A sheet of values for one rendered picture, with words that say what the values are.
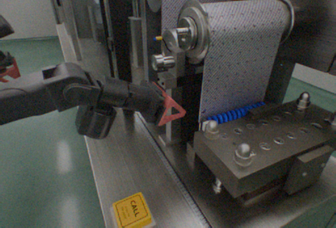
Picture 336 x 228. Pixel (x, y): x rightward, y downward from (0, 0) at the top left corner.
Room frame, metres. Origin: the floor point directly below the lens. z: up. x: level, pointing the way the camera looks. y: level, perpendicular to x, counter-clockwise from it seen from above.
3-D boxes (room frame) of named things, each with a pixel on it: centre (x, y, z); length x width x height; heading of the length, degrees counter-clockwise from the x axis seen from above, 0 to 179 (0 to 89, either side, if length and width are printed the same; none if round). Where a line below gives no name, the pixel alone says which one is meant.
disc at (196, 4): (0.53, -0.06, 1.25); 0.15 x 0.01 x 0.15; 26
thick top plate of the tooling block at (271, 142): (0.44, -0.29, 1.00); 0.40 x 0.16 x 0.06; 116
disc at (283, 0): (0.64, -0.29, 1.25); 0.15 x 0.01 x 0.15; 26
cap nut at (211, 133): (0.41, -0.11, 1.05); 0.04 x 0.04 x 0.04
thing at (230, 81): (0.53, -0.20, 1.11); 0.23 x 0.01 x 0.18; 116
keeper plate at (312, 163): (0.37, -0.34, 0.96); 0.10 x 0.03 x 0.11; 116
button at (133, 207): (0.29, 0.08, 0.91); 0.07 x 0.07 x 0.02; 26
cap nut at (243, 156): (0.33, -0.16, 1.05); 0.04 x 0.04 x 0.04
